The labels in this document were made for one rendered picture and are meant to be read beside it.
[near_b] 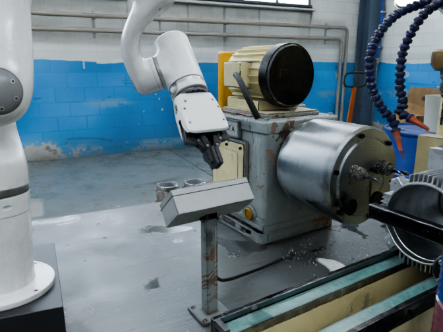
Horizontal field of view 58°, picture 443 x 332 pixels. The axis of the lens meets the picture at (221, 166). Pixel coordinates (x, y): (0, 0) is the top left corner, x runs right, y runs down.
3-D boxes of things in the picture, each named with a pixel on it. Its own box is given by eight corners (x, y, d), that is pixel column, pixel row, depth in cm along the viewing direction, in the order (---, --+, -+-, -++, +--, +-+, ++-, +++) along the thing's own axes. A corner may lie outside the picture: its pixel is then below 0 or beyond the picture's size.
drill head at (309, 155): (305, 185, 133) (309, 110, 127) (404, 220, 103) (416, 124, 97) (244, 197, 120) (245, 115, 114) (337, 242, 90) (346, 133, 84)
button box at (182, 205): (240, 211, 84) (231, 189, 86) (256, 198, 79) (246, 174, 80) (165, 228, 76) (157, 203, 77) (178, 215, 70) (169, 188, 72)
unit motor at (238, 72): (252, 161, 152) (254, 47, 142) (314, 182, 125) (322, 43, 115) (192, 170, 139) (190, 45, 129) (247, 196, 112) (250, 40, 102)
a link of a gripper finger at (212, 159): (196, 136, 82) (206, 165, 80) (209, 135, 84) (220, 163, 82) (190, 144, 85) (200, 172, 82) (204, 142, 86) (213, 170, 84)
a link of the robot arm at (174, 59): (161, 84, 86) (202, 70, 86) (144, 37, 90) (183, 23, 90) (169, 103, 93) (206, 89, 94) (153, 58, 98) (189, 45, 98)
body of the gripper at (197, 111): (175, 84, 83) (191, 130, 80) (216, 83, 89) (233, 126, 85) (164, 105, 89) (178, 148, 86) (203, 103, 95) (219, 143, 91)
